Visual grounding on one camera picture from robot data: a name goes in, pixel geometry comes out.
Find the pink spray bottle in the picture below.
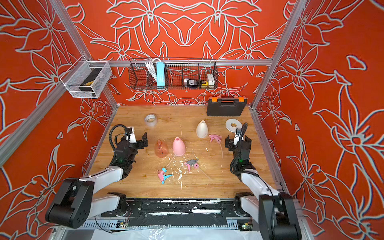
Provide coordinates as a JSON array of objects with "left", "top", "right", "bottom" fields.
[{"left": 173, "top": 137, "right": 186, "bottom": 157}]

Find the grey pink spray nozzle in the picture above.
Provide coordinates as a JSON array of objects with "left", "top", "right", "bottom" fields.
[{"left": 183, "top": 159, "right": 212, "bottom": 180}]

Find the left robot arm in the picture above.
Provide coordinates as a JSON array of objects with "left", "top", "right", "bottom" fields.
[{"left": 45, "top": 134, "right": 149, "bottom": 229}]

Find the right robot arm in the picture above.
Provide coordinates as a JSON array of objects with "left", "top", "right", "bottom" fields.
[{"left": 225, "top": 136, "right": 302, "bottom": 240}]

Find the clear reddish spray bottle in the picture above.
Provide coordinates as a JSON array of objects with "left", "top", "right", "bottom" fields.
[{"left": 155, "top": 140, "right": 169, "bottom": 158}]

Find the white spray bottle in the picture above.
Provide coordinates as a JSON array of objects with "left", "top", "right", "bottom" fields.
[{"left": 196, "top": 120, "right": 209, "bottom": 139}]

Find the pink blue spray nozzle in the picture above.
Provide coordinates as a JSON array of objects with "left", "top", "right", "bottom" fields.
[{"left": 158, "top": 155, "right": 176, "bottom": 184}]

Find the white tape roll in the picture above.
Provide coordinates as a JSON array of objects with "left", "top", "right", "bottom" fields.
[{"left": 225, "top": 119, "right": 243, "bottom": 133}]

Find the clear tape roll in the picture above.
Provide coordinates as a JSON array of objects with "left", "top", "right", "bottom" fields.
[{"left": 145, "top": 114, "right": 158, "bottom": 127}]

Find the black orange tool case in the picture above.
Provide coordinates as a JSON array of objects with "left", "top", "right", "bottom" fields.
[{"left": 207, "top": 97, "right": 248, "bottom": 117}]

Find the white adapter block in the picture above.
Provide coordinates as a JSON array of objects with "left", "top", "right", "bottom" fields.
[{"left": 207, "top": 74, "right": 215, "bottom": 88}]

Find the black device with label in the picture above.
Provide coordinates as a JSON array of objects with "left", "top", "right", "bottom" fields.
[{"left": 184, "top": 79, "right": 200, "bottom": 89}]

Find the light blue box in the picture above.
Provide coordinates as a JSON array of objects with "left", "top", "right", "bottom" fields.
[{"left": 156, "top": 62, "right": 166, "bottom": 89}]

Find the black box in bin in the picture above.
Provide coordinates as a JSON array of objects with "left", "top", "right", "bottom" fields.
[{"left": 79, "top": 68, "right": 102, "bottom": 92}]

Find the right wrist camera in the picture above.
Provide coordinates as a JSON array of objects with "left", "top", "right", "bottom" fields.
[{"left": 234, "top": 128, "right": 243, "bottom": 145}]

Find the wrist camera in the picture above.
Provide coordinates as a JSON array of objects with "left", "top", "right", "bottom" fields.
[
  {"left": 234, "top": 128, "right": 243, "bottom": 145},
  {"left": 125, "top": 127, "right": 137, "bottom": 144}
]

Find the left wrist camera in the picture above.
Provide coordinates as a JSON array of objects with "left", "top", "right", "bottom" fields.
[{"left": 125, "top": 127, "right": 137, "bottom": 144}]

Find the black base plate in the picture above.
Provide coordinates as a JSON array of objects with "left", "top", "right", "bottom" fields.
[{"left": 101, "top": 198, "right": 253, "bottom": 230}]

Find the black wire basket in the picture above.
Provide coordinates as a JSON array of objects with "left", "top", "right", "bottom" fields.
[{"left": 129, "top": 58, "right": 219, "bottom": 90}]

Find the white cable bundle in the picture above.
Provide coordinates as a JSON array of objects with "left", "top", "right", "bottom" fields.
[{"left": 145, "top": 59, "right": 158, "bottom": 82}]

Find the clear plastic wall bin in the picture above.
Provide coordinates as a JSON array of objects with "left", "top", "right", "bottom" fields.
[{"left": 60, "top": 61, "right": 112, "bottom": 99}]

